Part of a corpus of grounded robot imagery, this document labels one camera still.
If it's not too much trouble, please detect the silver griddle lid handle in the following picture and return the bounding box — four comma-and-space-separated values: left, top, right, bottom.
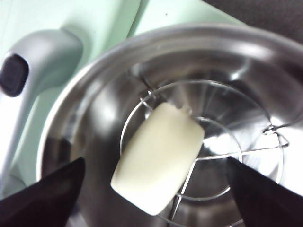
0, 29, 84, 190

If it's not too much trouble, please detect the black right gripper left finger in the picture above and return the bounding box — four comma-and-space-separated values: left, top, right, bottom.
0, 157, 86, 227

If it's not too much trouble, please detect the steel wire steamer rack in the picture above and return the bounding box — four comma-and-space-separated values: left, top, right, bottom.
120, 79, 290, 227

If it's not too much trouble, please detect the plain white rectangular bun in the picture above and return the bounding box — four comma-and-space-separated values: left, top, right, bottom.
110, 103, 205, 216

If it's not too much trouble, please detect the mint green pot with handle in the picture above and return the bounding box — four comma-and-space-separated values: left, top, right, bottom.
35, 23, 303, 227

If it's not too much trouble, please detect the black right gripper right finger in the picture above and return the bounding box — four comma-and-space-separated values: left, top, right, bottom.
226, 156, 303, 227

